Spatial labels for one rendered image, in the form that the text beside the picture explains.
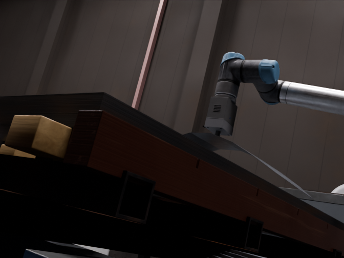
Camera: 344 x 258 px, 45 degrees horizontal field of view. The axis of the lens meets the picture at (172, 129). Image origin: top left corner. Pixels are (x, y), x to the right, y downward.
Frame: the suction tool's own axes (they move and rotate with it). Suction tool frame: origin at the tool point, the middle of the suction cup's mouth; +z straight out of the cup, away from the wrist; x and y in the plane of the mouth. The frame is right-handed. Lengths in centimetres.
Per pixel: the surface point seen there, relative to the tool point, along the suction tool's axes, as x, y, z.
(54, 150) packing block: 21, 83, 24
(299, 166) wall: -75, -392, -84
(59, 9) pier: -576, -370, -337
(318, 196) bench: 17, -79, -1
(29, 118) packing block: 18, 86, 21
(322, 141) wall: -52, -392, -119
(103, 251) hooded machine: -270, -307, 69
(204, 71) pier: -225, -372, -202
